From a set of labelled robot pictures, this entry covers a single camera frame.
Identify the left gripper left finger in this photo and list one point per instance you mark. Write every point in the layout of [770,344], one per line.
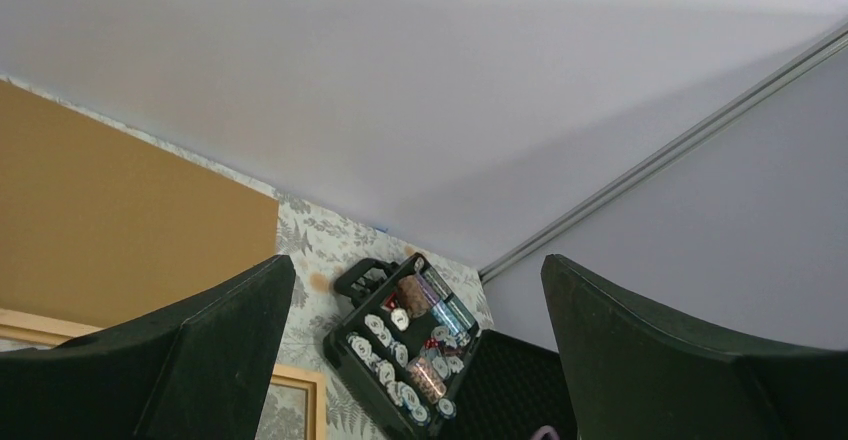
[199,368]

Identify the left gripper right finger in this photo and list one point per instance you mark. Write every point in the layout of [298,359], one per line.
[638,369]

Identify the wooden picture frame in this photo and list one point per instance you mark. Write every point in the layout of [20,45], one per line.
[40,330]

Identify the brown cardboard backing board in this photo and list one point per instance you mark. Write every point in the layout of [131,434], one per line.
[99,227]

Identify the floral patterned table mat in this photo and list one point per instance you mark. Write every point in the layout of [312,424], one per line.
[322,244]

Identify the black poker chip case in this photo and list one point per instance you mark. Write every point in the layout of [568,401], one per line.
[415,357]

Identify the aluminium rail frame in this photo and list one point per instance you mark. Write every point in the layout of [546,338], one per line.
[824,49]

